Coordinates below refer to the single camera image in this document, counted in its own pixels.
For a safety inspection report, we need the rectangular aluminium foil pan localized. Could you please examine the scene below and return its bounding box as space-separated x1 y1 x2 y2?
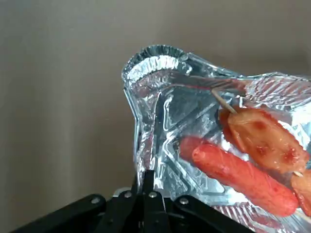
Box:
121 44 311 233

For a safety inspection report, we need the red sausage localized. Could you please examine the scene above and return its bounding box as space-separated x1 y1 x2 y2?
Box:
179 136 300 218

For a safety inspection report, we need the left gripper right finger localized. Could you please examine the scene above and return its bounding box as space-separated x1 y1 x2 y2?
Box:
142 169 246 233

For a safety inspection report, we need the sliced meat skewer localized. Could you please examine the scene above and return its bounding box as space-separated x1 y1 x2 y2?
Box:
210 88 311 218

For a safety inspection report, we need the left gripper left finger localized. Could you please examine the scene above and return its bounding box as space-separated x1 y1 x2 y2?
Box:
11 169 140 233

